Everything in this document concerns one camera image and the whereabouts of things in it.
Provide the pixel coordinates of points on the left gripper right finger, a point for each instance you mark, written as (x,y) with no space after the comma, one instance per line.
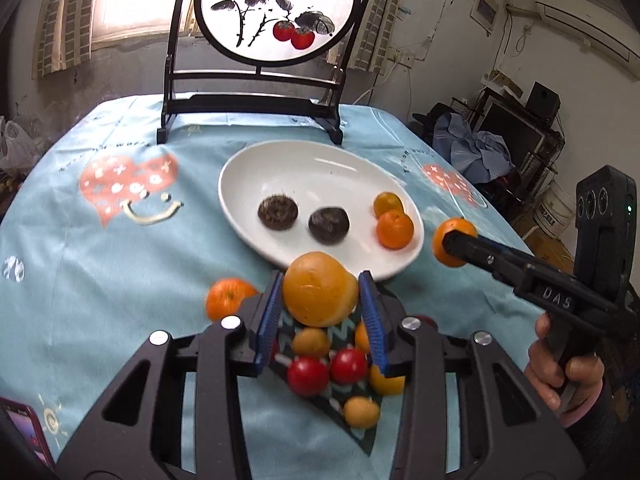
(468,411)

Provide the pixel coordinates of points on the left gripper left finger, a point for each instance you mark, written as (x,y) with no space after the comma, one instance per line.
(173,411)

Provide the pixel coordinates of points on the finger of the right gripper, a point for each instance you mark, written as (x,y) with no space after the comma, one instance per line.
(505,264)

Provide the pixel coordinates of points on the yellow peach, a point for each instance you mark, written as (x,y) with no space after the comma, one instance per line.
(318,291)

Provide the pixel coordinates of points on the dark passion fruit front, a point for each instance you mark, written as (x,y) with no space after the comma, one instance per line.
(329,225)

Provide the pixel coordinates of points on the dark passion fruit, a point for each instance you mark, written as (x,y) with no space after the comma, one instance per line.
(329,225)
(277,212)

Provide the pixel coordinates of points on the orange mandarin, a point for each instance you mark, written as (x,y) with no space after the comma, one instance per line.
(225,296)
(394,229)

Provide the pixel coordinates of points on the yellow orange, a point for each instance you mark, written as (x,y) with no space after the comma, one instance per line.
(385,202)

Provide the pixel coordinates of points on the person's right hand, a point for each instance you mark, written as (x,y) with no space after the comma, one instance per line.
(546,375)

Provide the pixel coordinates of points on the small yellow-red fruit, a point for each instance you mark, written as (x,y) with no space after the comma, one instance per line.
(311,342)

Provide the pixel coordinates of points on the red cherry tomato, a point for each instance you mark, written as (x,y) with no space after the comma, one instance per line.
(308,376)
(348,366)

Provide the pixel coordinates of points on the white bucket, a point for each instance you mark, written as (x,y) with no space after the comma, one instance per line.
(555,210)

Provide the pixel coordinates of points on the blue clothes pile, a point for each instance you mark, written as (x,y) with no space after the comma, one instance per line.
(480,156)

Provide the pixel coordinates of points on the red cherry tomato centre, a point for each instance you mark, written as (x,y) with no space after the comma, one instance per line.
(348,366)

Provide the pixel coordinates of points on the small orange back right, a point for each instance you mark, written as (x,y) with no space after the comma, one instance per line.
(361,339)

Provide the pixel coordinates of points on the black metal rack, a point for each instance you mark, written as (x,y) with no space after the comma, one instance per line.
(533,146)

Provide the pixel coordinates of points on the small yellow-green fruit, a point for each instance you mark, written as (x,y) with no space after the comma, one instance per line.
(361,412)

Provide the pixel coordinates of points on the dark passion fruit middle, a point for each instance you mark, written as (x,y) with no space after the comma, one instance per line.
(277,212)

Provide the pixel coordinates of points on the white round plate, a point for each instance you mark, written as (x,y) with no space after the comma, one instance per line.
(314,175)

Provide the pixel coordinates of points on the light blue tablecloth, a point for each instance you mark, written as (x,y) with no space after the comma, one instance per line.
(114,236)

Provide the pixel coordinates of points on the red smartphone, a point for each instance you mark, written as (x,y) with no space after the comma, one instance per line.
(28,425)

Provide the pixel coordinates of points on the right checked curtain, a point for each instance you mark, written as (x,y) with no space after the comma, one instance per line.
(374,37)

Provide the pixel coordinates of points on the checked curtain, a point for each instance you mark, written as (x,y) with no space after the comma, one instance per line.
(63,36)
(374,37)

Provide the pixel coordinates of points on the white air conditioner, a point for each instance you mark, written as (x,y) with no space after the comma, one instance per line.
(596,27)

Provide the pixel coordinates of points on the white plastic bag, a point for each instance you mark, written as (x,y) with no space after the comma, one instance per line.
(20,151)

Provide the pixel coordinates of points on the left checked curtain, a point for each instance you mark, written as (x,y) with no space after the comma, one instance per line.
(63,36)

